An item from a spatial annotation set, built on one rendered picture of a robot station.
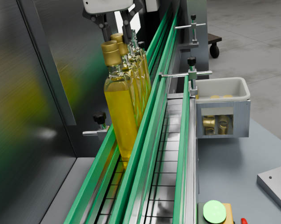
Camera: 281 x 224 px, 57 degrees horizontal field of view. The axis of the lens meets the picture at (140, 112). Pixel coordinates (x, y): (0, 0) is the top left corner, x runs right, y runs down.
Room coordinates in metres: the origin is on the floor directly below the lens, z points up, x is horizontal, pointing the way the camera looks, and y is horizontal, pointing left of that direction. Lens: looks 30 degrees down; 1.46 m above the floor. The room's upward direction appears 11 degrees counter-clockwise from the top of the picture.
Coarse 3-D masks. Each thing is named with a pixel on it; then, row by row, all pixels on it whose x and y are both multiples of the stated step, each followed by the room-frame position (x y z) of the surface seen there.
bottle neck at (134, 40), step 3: (132, 30) 0.70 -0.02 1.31; (135, 30) 0.69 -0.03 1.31; (132, 33) 0.68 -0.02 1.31; (135, 33) 0.68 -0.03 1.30; (132, 36) 0.68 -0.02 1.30; (135, 36) 0.68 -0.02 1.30; (132, 39) 0.68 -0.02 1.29; (135, 39) 0.68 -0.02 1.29; (132, 42) 0.68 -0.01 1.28; (135, 42) 0.68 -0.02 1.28; (132, 45) 0.68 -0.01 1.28; (135, 45) 0.68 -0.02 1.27; (135, 48) 0.68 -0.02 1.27
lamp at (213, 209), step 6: (210, 204) 0.34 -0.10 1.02; (216, 204) 0.34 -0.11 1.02; (222, 204) 0.34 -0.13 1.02; (204, 210) 0.34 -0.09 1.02; (210, 210) 0.33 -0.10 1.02; (216, 210) 0.33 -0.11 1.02; (222, 210) 0.33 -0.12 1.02; (204, 216) 0.33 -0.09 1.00; (210, 216) 0.32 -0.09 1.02; (216, 216) 0.32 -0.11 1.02; (222, 216) 0.32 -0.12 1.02; (210, 222) 0.32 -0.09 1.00; (216, 222) 0.31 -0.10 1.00; (222, 222) 0.32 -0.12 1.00
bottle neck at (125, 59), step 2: (120, 56) 0.56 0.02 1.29; (122, 56) 0.56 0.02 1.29; (124, 56) 0.57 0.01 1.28; (126, 56) 0.57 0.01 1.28; (122, 58) 0.56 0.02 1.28; (124, 58) 0.57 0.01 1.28; (126, 58) 0.57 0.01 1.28; (122, 60) 0.57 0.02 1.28; (124, 60) 0.57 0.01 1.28; (126, 60) 0.57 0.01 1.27; (128, 60) 0.58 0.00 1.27; (122, 62) 0.57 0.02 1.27; (124, 62) 0.57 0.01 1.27; (126, 62) 0.57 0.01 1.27; (128, 62) 0.57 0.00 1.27; (122, 64) 0.57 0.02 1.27; (124, 64) 0.57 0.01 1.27; (126, 64) 0.57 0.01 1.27
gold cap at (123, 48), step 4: (112, 36) 0.57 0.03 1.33; (116, 36) 0.56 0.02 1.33; (120, 36) 0.56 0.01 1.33; (116, 40) 0.56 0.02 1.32; (120, 40) 0.56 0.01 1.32; (120, 44) 0.56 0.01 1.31; (124, 44) 0.57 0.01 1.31; (120, 48) 0.56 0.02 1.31; (124, 48) 0.57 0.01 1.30; (120, 52) 0.56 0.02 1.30; (124, 52) 0.56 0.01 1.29; (128, 52) 0.57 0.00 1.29
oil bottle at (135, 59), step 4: (132, 56) 0.62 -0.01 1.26; (136, 56) 0.63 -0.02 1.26; (132, 60) 0.61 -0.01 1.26; (136, 60) 0.61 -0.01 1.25; (140, 60) 0.63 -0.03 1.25; (136, 64) 0.61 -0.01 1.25; (140, 64) 0.62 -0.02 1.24; (140, 68) 0.62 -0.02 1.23; (140, 72) 0.61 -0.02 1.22; (144, 72) 0.65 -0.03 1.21; (140, 76) 0.60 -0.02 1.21; (144, 76) 0.64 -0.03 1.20; (140, 80) 0.60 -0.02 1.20; (144, 80) 0.63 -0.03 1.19; (144, 84) 0.62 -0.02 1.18; (144, 88) 0.62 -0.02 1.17; (144, 92) 0.61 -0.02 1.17; (144, 96) 0.60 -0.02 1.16; (148, 96) 0.65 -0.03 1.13; (144, 100) 0.60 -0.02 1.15
